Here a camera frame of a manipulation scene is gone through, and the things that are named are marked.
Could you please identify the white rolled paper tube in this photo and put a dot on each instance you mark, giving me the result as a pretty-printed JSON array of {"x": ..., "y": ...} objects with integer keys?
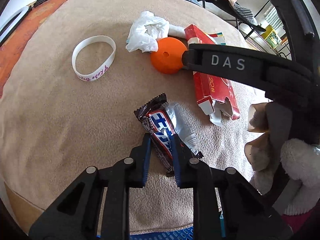
[{"x": 176, "y": 31}]

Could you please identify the black clothes rack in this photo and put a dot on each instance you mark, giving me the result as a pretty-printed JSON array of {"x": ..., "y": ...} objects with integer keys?
[{"x": 268, "y": 16}]

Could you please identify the orange floral bedsheet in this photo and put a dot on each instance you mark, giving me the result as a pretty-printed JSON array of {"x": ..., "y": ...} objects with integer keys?
[{"x": 14, "y": 46}]

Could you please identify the yellow crate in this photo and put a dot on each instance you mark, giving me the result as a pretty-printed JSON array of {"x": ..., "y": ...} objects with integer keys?
[{"x": 271, "y": 37}]

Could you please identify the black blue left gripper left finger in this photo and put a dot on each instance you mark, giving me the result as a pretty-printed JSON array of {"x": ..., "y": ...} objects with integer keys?
[{"x": 96, "y": 204}]

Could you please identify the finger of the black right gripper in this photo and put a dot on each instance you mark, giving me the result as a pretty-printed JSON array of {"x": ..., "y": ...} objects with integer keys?
[{"x": 250, "y": 67}]

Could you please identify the red cardboard box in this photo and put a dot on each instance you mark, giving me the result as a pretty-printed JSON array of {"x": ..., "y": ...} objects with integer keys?
[{"x": 214, "y": 95}]

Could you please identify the black folding chair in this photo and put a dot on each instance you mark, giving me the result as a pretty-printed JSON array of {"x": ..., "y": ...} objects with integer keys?
[{"x": 254, "y": 28}]

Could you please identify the beige fleece blanket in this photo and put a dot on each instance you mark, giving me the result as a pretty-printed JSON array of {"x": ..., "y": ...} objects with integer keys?
[{"x": 53, "y": 125}]

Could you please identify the crumpled white plastic bag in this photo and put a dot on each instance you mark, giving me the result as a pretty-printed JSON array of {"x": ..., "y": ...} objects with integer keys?
[{"x": 146, "y": 31}]

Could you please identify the white silicone wristband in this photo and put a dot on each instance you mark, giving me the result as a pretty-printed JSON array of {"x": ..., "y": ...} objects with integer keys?
[{"x": 92, "y": 57}]

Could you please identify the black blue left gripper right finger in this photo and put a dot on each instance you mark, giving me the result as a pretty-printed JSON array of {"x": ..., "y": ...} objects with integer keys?
[{"x": 225, "y": 204}]

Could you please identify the white ring light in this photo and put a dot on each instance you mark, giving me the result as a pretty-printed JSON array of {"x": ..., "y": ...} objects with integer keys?
[{"x": 12, "y": 23}]

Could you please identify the white gloved right hand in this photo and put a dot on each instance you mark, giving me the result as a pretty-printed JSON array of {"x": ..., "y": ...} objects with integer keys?
[{"x": 285, "y": 164}]

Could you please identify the blue plastic basket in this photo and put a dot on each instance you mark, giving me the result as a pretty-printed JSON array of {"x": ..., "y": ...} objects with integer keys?
[{"x": 185, "y": 233}]

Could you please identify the dark chocolate bar wrapper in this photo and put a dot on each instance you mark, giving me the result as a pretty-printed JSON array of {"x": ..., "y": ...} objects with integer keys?
[{"x": 163, "y": 120}]

